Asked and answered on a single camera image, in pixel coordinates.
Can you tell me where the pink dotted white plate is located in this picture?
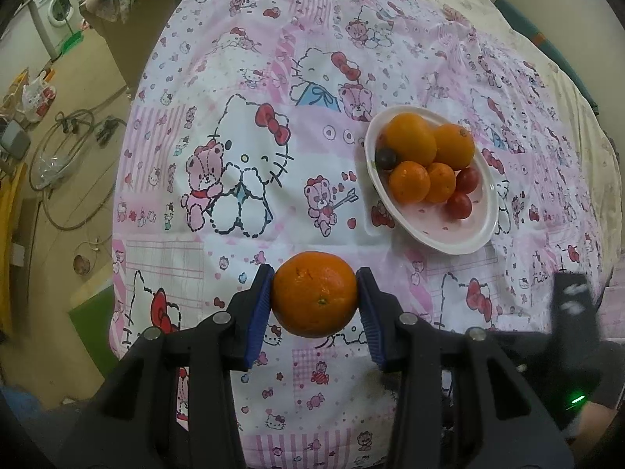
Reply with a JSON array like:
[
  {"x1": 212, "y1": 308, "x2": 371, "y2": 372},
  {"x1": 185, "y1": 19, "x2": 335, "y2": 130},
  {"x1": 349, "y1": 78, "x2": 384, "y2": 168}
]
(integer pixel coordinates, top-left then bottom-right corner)
[{"x1": 364, "y1": 106, "x2": 500, "y2": 256}]

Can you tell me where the white washing machine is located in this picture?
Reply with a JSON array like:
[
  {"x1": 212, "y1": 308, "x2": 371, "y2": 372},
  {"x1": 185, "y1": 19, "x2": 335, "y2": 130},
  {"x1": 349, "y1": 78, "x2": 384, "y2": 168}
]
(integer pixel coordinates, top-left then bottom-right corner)
[{"x1": 29, "y1": 0, "x2": 84, "y2": 57}]

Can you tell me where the yellow wooden rack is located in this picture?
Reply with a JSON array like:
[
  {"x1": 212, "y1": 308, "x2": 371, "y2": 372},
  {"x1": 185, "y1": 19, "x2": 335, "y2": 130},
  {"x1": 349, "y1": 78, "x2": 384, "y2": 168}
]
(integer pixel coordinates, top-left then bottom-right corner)
[{"x1": 0, "y1": 166, "x2": 27, "y2": 333}]

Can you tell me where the beige quilt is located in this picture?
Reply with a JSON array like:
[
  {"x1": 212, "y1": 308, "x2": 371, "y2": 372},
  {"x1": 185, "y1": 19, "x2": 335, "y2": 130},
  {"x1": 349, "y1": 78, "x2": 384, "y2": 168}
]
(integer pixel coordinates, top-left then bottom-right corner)
[{"x1": 415, "y1": 0, "x2": 621, "y2": 274}]

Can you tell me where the white plastic bag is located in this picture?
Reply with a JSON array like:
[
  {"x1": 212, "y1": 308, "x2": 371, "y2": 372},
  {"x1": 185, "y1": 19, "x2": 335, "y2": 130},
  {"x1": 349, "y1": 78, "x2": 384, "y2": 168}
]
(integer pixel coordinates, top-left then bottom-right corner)
[{"x1": 22, "y1": 71, "x2": 59, "y2": 123}]

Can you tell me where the small mandarin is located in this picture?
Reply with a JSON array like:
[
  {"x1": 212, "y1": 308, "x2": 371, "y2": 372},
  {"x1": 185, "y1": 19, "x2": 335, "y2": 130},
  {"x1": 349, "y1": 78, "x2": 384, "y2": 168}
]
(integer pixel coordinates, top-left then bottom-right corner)
[
  {"x1": 425, "y1": 162, "x2": 457, "y2": 204},
  {"x1": 389, "y1": 161, "x2": 431, "y2": 205}
]

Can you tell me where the person's right forearm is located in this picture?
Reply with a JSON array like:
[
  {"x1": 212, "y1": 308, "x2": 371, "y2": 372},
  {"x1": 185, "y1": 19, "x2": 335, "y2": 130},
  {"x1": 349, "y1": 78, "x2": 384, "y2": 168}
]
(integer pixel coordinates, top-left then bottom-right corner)
[{"x1": 569, "y1": 401, "x2": 621, "y2": 469}]

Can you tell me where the black power strip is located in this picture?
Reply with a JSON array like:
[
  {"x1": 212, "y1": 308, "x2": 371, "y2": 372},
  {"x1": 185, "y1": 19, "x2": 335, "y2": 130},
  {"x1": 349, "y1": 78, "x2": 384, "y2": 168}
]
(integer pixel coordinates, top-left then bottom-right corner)
[{"x1": 98, "y1": 117, "x2": 128, "y2": 145}]

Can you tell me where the clear plastic bag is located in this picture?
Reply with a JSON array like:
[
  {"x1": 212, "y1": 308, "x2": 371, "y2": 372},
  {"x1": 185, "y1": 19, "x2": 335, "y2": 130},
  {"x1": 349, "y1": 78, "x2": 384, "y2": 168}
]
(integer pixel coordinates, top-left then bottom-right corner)
[{"x1": 36, "y1": 151, "x2": 69, "y2": 184}]

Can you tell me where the red cherry tomato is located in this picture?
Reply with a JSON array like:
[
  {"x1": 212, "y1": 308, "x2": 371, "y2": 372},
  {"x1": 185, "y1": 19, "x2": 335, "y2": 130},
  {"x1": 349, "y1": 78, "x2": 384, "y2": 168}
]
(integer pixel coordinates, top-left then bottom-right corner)
[
  {"x1": 455, "y1": 166, "x2": 481, "y2": 195},
  {"x1": 445, "y1": 192, "x2": 473, "y2": 219}
]

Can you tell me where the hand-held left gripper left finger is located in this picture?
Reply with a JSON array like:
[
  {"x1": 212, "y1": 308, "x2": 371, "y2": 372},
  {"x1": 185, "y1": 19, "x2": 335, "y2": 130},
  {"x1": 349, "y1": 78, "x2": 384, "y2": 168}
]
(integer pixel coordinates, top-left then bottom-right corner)
[{"x1": 59, "y1": 264, "x2": 275, "y2": 469}]

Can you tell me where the large orange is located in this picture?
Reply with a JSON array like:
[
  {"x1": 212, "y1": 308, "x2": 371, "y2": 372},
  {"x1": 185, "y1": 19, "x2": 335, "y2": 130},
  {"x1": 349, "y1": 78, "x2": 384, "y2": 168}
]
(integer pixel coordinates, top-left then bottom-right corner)
[
  {"x1": 434, "y1": 124, "x2": 475, "y2": 169},
  {"x1": 380, "y1": 113, "x2": 438, "y2": 167},
  {"x1": 271, "y1": 251, "x2": 359, "y2": 339}
]

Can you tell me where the pink cartoon printed blanket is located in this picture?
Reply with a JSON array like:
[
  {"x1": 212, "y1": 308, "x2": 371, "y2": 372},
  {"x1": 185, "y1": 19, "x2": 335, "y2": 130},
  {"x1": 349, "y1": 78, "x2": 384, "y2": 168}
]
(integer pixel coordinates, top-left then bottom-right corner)
[{"x1": 108, "y1": 0, "x2": 616, "y2": 469}]

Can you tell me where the grey box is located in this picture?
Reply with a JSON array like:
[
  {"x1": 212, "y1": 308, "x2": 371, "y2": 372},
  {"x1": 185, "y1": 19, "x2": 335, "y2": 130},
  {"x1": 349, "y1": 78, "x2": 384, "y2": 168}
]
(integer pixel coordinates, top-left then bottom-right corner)
[{"x1": 0, "y1": 122, "x2": 30, "y2": 159}]

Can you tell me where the coiled grey hose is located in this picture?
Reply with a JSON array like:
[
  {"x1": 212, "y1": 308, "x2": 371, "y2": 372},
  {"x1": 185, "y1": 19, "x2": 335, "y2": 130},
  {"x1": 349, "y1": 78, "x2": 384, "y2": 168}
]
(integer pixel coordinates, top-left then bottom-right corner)
[{"x1": 29, "y1": 110, "x2": 128, "y2": 230}]

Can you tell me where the green board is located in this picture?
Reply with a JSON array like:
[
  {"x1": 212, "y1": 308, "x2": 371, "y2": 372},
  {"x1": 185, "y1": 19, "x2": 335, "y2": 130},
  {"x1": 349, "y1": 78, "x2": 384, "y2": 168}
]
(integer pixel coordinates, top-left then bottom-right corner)
[{"x1": 68, "y1": 283, "x2": 120, "y2": 387}]

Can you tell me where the blue mattress edge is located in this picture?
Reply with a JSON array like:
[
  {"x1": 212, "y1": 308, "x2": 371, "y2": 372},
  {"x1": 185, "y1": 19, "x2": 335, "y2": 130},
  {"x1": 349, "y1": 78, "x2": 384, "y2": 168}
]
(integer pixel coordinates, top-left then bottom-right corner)
[{"x1": 493, "y1": 0, "x2": 606, "y2": 118}]

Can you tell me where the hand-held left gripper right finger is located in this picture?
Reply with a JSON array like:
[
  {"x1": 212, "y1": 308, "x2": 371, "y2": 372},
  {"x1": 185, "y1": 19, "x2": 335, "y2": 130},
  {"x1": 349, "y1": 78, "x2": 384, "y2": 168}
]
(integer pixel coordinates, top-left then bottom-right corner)
[{"x1": 355, "y1": 268, "x2": 574, "y2": 469}]

